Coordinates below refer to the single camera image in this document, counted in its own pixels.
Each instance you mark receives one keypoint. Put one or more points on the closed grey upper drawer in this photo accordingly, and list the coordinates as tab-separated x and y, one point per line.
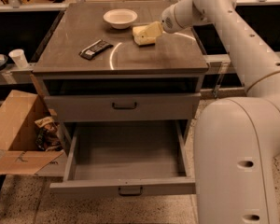
81	108

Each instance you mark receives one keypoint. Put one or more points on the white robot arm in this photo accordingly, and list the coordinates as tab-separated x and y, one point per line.
236	138

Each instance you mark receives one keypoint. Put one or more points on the white paper cup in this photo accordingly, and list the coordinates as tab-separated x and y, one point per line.
18	57

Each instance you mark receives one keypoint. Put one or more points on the yellow sponge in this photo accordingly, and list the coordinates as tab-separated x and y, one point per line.
141	41

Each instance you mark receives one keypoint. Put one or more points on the white bowl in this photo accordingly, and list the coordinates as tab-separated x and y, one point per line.
120	18

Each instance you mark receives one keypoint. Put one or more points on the grey drawer cabinet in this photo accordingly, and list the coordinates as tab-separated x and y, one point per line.
174	64

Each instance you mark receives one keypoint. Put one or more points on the brown cardboard box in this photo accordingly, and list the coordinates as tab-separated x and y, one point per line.
18	134

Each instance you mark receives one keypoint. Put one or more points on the crumpled snack bag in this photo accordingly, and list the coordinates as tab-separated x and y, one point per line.
47	139

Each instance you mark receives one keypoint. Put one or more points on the black snack bar wrapper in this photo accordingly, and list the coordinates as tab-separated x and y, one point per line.
94	49

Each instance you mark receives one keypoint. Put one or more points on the open grey lower drawer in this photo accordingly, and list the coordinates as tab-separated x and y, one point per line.
125	159

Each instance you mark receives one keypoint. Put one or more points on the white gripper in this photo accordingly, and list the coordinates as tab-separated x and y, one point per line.
168	22

